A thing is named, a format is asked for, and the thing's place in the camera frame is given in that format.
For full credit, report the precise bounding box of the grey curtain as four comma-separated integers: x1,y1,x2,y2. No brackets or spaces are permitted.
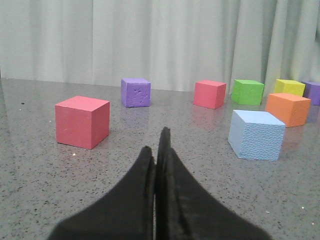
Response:
0,0,320,93

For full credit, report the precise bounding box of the yellow foam cube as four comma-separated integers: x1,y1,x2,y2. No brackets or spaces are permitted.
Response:
273,79,306,97

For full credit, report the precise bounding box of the purple foam cube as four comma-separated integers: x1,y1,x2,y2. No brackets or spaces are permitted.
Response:
302,81,320,106
121,78,151,108

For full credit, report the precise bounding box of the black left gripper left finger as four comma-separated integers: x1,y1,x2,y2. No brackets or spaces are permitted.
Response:
48,146,156,240

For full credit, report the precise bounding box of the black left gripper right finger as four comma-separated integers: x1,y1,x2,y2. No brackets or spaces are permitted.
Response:
155,127,271,240

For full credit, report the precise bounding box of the purple foam cube right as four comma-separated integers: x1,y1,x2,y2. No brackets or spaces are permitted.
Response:
302,81,320,106

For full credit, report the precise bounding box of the green foam cube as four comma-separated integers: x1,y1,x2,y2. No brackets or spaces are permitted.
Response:
231,79,265,106

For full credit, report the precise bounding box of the orange foam cube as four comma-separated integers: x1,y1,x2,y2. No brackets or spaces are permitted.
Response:
265,93,311,128

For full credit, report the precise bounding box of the red foam cube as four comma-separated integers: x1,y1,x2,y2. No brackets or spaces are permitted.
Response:
55,95,111,149
193,79,227,109

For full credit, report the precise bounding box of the red foam cube far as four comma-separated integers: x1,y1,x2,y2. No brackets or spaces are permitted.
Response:
193,79,227,109

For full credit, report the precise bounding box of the light blue foam cube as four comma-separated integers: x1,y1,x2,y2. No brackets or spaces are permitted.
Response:
228,110,286,161

